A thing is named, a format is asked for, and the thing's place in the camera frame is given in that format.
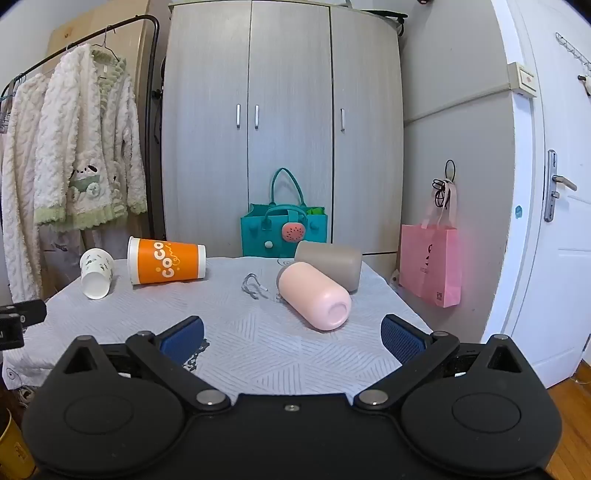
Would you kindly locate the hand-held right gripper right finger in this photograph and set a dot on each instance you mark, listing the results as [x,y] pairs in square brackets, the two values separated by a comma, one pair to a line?
[402,340]

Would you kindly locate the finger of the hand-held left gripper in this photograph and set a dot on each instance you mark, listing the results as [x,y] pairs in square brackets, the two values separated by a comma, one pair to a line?
[11,332]
[32,312]

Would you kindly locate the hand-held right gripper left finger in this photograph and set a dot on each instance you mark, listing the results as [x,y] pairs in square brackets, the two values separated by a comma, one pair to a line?
[182,340]

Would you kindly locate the pink cup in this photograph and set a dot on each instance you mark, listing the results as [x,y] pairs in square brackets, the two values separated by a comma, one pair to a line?
[314,291]

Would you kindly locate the white printed paper cup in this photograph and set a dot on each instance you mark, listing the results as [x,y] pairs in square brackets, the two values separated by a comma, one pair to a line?
[98,272]

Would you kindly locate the orange paper cup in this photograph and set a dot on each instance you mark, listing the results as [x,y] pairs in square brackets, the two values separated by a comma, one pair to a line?
[171,261]

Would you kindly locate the taupe cup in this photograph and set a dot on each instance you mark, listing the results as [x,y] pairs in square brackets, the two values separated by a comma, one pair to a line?
[333,263]

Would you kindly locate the yellow cup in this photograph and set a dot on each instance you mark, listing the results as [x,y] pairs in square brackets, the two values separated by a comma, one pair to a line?
[14,447]

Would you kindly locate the white patterned tablecloth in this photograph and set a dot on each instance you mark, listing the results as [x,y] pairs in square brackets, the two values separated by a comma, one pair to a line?
[258,332]

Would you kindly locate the pink paper shopping bag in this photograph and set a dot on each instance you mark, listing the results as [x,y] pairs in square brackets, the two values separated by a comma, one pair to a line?
[429,264]

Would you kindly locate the clear plastic loop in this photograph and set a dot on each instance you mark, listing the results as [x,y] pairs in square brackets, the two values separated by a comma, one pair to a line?
[251,276]

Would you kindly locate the teal felt tote bag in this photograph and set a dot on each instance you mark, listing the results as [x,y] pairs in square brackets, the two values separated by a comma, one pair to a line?
[258,236]

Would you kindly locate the white door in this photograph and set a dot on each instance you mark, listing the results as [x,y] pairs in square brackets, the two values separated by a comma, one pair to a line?
[563,277]

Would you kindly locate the white green fleece robe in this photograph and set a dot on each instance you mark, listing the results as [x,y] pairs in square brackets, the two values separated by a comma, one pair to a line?
[83,129]

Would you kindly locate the black clothes rack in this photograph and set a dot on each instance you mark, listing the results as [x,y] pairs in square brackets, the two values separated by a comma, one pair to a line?
[150,152]

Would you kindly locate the grey wooden wardrobe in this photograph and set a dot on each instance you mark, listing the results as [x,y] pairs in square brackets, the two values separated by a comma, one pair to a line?
[291,115]

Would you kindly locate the beige wall switch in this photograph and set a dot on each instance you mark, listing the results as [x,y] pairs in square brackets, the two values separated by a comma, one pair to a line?
[524,79]

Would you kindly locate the white wall hook rack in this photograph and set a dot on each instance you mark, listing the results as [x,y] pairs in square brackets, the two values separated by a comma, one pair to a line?
[572,49]

